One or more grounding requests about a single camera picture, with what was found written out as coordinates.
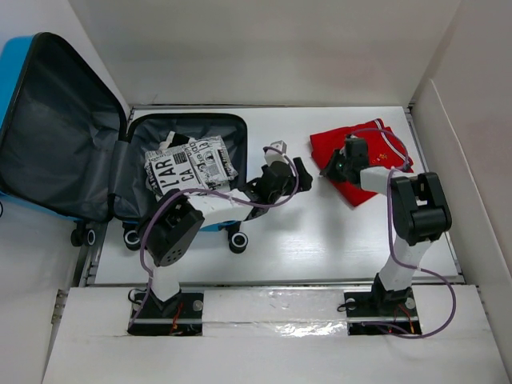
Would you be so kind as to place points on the black and white striped garment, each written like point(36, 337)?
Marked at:
point(175, 139)

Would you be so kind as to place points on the blue hard-shell suitcase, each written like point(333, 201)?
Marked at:
point(66, 145)

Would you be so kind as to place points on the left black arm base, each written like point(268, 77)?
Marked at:
point(181, 318)

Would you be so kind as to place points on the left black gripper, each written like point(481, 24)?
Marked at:
point(303, 179)

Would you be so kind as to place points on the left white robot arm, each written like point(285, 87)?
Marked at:
point(167, 232)

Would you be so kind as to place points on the newspaper print garment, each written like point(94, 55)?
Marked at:
point(204, 164)

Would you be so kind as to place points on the red polo shirt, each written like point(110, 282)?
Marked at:
point(384, 148)

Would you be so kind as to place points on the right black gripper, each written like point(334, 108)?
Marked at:
point(329, 172)

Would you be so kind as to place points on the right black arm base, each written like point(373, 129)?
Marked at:
point(365, 317)

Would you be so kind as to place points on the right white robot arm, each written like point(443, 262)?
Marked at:
point(417, 215)

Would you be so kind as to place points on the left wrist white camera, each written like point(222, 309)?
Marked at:
point(275, 152)

